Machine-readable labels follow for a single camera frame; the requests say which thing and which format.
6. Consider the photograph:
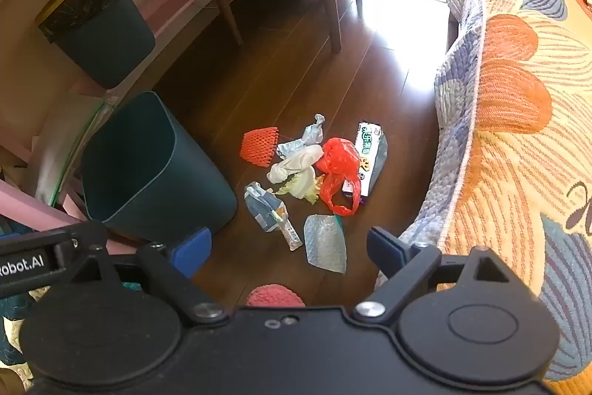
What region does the black bin liner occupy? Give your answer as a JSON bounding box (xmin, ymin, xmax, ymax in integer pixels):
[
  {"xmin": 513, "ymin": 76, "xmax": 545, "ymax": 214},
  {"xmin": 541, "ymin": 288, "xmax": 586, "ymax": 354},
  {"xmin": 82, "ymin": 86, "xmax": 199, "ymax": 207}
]
[{"xmin": 37, "ymin": 0, "xmax": 129, "ymax": 50}]

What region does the green plastic waste bin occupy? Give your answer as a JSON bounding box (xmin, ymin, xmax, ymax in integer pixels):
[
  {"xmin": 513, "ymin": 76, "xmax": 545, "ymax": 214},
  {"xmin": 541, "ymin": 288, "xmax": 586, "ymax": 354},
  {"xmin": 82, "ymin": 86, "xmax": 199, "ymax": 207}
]
[{"xmin": 81, "ymin": 91, "xmax": 239, "ymax": 242}]

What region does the napa cabbage leaf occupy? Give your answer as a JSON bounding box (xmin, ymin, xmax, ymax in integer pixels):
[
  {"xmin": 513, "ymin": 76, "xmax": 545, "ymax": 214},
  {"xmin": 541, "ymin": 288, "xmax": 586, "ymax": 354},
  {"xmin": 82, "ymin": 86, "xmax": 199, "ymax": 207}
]
[{"xmin": 276, "ymin": 170, "xmax": 324, "ymax": 205}]

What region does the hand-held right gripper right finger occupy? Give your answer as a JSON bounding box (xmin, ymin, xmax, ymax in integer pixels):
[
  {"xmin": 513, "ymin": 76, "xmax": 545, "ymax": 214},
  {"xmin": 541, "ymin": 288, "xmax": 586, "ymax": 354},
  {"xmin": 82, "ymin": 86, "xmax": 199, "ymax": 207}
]
[{"xmin": 352, "ymin": 227, "xmax": 525, "ymax": 324}]

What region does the floral quilted bedspread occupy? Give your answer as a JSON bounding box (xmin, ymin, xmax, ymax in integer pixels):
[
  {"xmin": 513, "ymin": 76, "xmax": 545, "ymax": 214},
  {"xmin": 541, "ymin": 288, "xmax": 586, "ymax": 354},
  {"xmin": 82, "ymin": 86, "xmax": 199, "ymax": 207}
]
[{"xmin": 398, "ymin": 0, "xmax": 592, "ymax": 395}]

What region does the red plastic bag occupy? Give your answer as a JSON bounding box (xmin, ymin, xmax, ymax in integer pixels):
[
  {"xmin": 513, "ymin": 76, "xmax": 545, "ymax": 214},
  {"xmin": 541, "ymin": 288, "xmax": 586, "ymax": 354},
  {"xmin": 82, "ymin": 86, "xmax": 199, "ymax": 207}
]
[{"xmin": 316, "ymin": 138, "xmax": 362, "ymax": 217}]

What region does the clear green-edged panel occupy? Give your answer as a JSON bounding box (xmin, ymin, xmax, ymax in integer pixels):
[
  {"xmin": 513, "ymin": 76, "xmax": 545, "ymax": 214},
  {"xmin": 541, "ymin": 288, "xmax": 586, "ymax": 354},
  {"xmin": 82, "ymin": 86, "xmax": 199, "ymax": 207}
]
[{"xmin": 34, "ymin": 96, "xmax": 120, "ymax": 207}]

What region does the pink round scrubber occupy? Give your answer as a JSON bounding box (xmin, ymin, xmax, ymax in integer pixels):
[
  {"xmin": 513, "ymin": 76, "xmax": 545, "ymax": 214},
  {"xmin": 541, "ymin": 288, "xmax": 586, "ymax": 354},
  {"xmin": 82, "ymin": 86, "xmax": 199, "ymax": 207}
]
[{"xmin": 246, "ymin": 283, "xmax": 306, "ymax": 309}]

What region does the bubble wrap piece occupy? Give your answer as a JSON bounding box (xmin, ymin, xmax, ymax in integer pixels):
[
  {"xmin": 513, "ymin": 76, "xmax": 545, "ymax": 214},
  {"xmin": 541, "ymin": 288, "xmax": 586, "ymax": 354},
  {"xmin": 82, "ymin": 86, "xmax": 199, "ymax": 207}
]
[{"xmin": 304, "ymin": 214, "xmax": 347, "ymax": 274}]

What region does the blue and white packet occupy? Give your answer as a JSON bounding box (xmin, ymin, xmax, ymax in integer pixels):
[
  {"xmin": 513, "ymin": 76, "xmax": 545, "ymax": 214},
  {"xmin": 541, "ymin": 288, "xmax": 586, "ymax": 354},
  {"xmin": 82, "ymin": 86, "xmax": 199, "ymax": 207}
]
[{"xmin": 244, "ymin": 181, "xmax": 288, "ymax": 232}]

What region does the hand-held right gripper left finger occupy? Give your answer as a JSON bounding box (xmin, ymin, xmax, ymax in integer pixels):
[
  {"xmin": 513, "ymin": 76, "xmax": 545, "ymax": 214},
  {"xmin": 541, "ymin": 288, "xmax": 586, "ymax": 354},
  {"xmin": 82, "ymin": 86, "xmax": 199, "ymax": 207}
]
[{"xmin": 55, "ymin": 227, "xmax": 228, "ymax": 324}]

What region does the white tissue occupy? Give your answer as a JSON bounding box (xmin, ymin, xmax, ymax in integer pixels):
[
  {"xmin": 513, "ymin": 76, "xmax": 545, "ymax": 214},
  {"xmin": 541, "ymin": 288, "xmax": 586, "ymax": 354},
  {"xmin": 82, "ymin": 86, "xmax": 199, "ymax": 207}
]
[{"xmin": 267, "ymin": 145, "xmax": 324, "ymax": 185}]

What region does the orange foam fruit net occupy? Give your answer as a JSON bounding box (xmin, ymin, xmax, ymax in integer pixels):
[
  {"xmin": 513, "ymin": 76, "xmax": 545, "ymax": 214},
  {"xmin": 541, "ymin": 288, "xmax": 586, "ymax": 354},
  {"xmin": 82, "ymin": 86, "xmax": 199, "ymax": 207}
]
[{"xmin": 239, "ymin": 127, "xmax": 280, "ymax": 168}]

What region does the green waste bin with liner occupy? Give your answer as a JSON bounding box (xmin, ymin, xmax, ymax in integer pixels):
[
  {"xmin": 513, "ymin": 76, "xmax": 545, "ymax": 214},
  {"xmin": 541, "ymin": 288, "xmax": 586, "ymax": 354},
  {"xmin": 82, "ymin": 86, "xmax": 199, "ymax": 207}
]
[{"xmin": 37, "ymin": 0, "xmax": 157, "ymax": 90}]

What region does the small purple packet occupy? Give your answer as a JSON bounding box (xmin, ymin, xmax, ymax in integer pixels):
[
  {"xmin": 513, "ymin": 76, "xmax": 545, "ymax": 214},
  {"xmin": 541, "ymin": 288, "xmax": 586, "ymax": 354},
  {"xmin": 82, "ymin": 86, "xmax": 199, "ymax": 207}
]
[{"xmin": 341, "ymin": 182, "xmax": 368, "ymax": 207}]

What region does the pink wooden shelf frame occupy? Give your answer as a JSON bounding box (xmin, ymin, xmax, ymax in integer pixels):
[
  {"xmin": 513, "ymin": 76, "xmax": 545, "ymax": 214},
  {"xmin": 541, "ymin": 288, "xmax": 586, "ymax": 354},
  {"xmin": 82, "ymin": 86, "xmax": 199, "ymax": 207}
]
[{"xmin": 69, "ymin": 0, "xmax": 260, "ymax": 100}]

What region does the dark floral cloth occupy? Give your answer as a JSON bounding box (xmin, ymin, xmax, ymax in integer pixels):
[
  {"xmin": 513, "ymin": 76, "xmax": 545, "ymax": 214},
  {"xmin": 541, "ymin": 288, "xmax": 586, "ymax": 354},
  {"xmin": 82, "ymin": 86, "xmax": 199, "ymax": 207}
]
[{"xmin": 0, "ymin": 279, "xmax": 51, "ymax": 368}]

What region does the crumpled silver wrapper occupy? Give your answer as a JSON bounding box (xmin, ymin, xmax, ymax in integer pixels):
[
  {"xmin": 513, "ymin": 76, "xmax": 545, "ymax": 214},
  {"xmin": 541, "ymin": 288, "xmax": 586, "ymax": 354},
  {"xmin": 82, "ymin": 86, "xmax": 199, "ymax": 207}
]
[{"xmin": 276, "ymin": 114, "xmax": 326, "ymax": 159}]

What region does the green and white carton box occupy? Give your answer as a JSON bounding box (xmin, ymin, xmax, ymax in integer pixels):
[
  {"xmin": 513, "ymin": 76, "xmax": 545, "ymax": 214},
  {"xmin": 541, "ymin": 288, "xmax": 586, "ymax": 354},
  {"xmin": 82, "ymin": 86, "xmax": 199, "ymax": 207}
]
[{"xmin": 354, "ymin": 122, "xmax": 388, "ymax": 198}]

